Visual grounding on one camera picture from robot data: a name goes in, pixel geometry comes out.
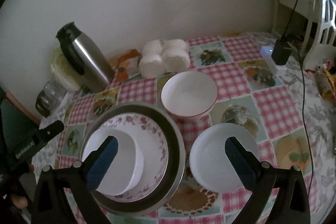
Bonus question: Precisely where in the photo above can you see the white power strip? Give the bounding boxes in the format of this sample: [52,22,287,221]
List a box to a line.
[260,46,287,77]

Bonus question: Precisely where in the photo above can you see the yellow snack packet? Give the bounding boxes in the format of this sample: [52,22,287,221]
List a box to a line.
[314,64,335,101]

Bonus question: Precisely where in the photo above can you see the white toilet paper pack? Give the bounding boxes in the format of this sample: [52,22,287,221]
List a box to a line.
[139,39,191,79]

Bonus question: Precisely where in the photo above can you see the floral rimmed white plate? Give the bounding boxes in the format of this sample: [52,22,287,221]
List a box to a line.
[89,113,169,203]

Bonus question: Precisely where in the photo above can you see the black power adapter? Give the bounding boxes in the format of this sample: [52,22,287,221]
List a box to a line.
[271,40,291,65]

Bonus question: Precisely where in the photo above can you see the grey round metal tray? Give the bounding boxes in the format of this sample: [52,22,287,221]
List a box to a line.
[80,102,186,217]

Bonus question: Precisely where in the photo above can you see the orange patterned packet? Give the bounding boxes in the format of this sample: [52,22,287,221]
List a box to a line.
[116,49,142,82]

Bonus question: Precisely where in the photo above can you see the stainless steel thermos jug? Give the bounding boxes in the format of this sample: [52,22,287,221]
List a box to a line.
[56,22,115,93]

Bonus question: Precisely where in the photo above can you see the white plastic basket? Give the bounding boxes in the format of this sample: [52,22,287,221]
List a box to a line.
[303,0,335,70]

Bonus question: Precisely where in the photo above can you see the plain white bowl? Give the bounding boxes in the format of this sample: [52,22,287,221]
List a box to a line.
[189,123,259,193]

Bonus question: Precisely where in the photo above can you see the black power cable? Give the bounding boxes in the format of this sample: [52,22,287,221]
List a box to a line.
[284,0,316,204]

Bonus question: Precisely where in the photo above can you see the checkered fruit tablecloth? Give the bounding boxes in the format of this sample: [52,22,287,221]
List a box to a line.
[33,33,335,223]

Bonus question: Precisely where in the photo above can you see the red rimmed white bowl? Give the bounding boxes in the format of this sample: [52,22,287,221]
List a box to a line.
[161,71,218,121]

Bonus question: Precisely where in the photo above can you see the small white saucer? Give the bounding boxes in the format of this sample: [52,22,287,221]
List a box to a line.
[81,127,144,196]

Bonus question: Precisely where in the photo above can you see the glass jar with dark lid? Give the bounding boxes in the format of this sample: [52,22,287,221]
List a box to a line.
[35,80,67,118]

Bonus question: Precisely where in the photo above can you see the napa cabbage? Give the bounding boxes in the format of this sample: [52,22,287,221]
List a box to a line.
[51,48,81,93]

